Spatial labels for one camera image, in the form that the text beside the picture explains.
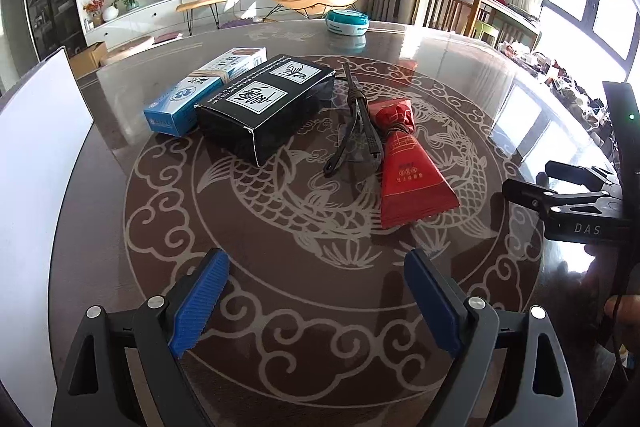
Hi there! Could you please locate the red flower bouquet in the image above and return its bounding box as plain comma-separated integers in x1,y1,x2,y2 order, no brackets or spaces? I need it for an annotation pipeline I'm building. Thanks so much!
82,0,108,25

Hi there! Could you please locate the blue and white box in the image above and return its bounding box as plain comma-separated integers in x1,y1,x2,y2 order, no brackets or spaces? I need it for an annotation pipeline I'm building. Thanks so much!
143,47,268,138

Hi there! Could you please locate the teal round lidded tub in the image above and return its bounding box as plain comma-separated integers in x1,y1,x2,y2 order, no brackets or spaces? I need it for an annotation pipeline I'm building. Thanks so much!
325,10,370,35

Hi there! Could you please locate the wooden dining chair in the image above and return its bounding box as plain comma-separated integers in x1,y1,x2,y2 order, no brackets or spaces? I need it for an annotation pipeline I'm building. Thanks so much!
412,0,543,52

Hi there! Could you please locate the red snack packet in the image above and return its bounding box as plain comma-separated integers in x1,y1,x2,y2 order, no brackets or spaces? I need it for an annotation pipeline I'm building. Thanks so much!
366,97,461,229

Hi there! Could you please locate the pile of assorted clutter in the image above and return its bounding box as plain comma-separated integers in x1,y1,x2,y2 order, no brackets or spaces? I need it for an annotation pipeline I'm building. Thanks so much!
500,42,616,142

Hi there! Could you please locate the wooden hairpin-leg bench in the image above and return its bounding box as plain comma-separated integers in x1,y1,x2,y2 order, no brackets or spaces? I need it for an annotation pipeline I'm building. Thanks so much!
176,0,228,30

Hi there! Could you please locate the white television cabinet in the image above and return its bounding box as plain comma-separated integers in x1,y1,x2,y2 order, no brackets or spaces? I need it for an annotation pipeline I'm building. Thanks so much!
82,0,281,48

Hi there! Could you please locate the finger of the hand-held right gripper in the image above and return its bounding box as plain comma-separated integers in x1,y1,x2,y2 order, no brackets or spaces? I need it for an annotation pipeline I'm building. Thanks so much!
546,160,618,188
502,179,623,220

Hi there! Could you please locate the black printed box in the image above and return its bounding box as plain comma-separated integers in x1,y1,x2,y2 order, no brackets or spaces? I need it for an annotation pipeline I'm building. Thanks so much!
194,54,337,168

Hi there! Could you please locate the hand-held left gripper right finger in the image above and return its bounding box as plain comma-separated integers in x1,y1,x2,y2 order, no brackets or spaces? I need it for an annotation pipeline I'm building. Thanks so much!
404,249,578,427

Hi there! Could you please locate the person's right hand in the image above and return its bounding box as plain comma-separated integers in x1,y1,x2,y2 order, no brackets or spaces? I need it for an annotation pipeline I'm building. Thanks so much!
584,237,640,324

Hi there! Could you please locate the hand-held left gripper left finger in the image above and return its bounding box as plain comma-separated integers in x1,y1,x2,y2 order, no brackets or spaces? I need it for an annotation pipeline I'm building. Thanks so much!
51,248,231,427

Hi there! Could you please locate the green plastic stool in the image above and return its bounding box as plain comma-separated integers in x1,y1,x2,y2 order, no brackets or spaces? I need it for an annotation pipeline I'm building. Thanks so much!
472,21,498,45

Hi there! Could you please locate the cardboard box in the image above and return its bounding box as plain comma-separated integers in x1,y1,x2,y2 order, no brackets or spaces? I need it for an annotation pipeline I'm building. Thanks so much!
67,42,108,78

